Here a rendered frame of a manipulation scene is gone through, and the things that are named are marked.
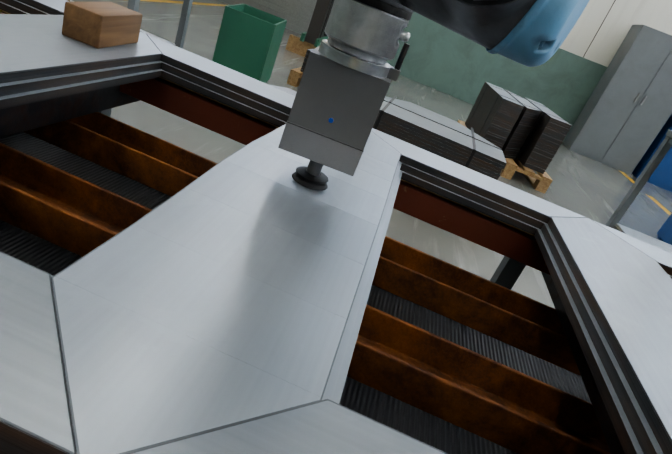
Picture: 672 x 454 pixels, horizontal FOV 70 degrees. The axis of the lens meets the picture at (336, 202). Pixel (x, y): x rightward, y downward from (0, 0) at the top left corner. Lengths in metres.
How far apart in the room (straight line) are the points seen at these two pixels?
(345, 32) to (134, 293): 0.29
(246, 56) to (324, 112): 3.65
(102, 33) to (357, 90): 0.47
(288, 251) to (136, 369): 0.17
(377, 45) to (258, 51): 3.64
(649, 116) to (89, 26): 8.11
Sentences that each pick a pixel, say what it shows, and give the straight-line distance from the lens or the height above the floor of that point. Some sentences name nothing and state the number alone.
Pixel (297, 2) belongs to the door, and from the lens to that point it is 8.84.
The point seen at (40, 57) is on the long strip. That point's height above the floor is 0.85.
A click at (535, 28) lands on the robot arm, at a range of 0.32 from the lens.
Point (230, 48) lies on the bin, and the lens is 4.15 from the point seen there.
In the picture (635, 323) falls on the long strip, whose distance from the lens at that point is 0.64.
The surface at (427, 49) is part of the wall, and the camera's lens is 8.51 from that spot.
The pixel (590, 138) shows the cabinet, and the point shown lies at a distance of 8.34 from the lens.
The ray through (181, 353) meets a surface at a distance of 0.30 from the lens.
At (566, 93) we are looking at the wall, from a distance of 8.78.
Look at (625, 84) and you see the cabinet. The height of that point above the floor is 1.16.
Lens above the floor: 1.06
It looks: 24 degrees down
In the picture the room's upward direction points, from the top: 22 degrees clockwise
